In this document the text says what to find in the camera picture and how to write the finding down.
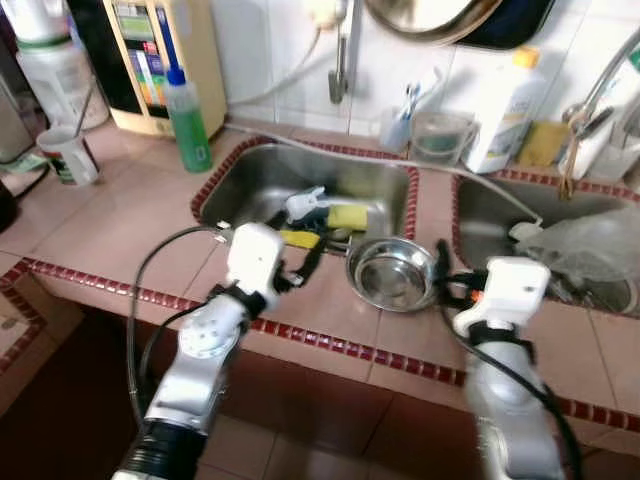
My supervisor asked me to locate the steel sink faucet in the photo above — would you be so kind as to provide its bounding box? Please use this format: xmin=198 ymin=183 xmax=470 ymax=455
xmin=559 ymin=30 xmax=640 ymax=200

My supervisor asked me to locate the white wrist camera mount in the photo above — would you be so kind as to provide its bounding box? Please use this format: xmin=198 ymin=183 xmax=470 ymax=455
xmin=453 ymin=257 xmax=552 ymax=337
xmin=225 ymin=222 xmax=289 ymax=302

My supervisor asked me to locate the steel bowl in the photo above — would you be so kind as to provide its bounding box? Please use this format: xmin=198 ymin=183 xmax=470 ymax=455
xmin=344 ymin=237 xmax=444 ymax=314

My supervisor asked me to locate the hanging steel wok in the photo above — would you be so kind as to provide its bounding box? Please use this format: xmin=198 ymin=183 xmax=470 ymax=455
xmin=365 ymin=0 xmax=557 ymax=52

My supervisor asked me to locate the bright yellow sponge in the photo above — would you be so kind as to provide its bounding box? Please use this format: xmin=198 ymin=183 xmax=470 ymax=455
xmin=327 ymin=203 xmax=370 ymax=234

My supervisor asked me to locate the green dish soap bottle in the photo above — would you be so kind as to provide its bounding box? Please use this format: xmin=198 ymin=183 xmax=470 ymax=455
xmin=163 ymin=65 xmax=215 ymax=174

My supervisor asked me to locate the white jar green lid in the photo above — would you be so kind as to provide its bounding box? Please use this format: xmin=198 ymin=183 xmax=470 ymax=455
xmin=0 ymin=0 xmax=110 ymax=132

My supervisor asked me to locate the clear toothbrush cup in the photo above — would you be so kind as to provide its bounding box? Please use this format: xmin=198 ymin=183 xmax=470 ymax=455
xmin=378 ymin=105 xmax=417 ymax=154

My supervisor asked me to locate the white blue plastic scrubber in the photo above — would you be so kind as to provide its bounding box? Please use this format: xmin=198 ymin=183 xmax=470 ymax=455
xmin=284 ymin=187 xmax=332 ymax=227

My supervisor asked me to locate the white detergent bottle yellow cap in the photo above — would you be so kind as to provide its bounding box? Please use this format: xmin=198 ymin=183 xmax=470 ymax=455
xmin=465 ymin=48 xmax=547 ymax=174

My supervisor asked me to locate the blue white toothbrush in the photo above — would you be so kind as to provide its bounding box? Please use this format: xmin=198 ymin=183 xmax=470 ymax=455
xmin=400 ymin=68 xmax=447 ymax=124

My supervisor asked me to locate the round steel sink strainer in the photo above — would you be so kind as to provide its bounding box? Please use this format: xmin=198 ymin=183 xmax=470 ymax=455
xmin=558 ymin=275 xmax=640 ymax=317

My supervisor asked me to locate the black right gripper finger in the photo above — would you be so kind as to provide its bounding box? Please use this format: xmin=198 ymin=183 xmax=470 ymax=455
xmin=432 ymin=240 xmax=454 ymax=304

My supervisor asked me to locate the white flexible hose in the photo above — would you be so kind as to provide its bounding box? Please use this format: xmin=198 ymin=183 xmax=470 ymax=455
xmin=224 ymin=125 xmax=542 ymax=242

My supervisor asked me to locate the thin white tube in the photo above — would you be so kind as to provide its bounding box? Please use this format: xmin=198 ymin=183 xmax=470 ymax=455
xmin=224 ymin=28 xmax=332 ymax=110

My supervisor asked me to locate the steel wall tap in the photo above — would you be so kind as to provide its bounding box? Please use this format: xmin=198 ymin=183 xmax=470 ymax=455
xmin=308 ymin=0 xmax=357 ymax=107

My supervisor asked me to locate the dark yellow scouring sponge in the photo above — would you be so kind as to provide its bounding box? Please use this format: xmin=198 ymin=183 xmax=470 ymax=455
xmin=517 ymin=122 xmax=572 ymax=169

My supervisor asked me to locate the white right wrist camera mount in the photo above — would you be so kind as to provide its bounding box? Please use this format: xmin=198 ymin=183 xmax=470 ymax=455
xmin=453 ymin=257 xmax=552 ymax=337

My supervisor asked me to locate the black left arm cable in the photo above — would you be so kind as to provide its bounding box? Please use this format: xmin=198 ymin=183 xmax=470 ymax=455
xmin=126 ymin=225 xmax=233 ymax=423

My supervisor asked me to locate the white printed mug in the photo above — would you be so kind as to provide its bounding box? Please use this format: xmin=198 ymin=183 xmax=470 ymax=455
xmin=36 ymin=125 xmax=102 ymax=189

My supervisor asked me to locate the beige water filter appliance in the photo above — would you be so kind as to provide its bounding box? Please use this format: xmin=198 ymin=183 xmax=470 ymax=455
xmin=70 ymin=0 xmax=227 ymax=137

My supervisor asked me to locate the yellow plastic bowl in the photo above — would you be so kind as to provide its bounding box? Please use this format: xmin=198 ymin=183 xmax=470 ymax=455
xmin=279 ymin=230 xmax=324 ymax=252

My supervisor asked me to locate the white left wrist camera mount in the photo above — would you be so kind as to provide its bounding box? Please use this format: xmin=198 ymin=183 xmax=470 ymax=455
xmin=225 ymin=222 xmax=289 ymax=302

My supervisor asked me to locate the clear plastic bag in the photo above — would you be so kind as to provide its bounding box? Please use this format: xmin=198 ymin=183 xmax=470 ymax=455
xmin=514 ymin=205 xmax=640 ymax=288

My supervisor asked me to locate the steel sink basin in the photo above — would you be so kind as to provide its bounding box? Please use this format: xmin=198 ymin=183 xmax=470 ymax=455
xmin=191 ymin=140 xmax=420 ymax=252
xmin=451 ymin=172 xmax=640 ymax=317

